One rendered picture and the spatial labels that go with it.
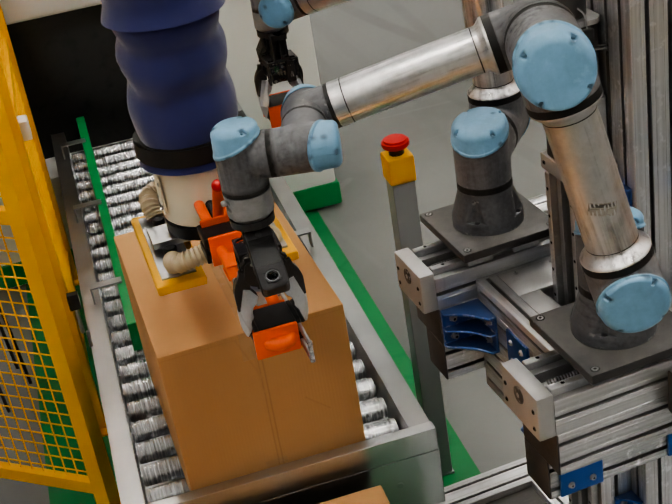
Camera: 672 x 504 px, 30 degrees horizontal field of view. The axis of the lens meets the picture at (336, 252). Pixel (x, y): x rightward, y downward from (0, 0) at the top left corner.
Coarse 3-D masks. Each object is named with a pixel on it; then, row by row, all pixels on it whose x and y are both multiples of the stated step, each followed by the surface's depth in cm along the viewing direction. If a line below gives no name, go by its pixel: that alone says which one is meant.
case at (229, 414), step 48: (192, 240) 295; (144, 288) 278; (192, 288) 274; (144, 336) 284; (192, 336) 257; (240, 336) 255; (336, 336) 262; (192, 384) 257; (240, 384) 260; (288, 384) 264; (336, 384) 268; (192, 432) 262; (240, 432) 265; (288, 432) 269; (336, 432) 273; (192, 480) 267
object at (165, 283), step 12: (144, 216) 272; (144, 228) 265; (144, 240) 262; (144, 252) 257; (156, 252) 255; (156, 264) 251; (156, 276) 247; (168, 276) 246; (180, 276) 246; (192, 276) 245; (204, 276) 245; (156, 288) 244; (168, 288) 244; (180, 288) 244
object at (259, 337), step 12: (264, 312) 204; (276, 312) 203; (288, 312) 203; (252, 324) 201; (264, 324) 200; (276, 324) 200; (288, 324) 199; (252, 336) 206; (264, 336) 199; (276, 336) 200; (264, 348) 200; (288, 348) 201
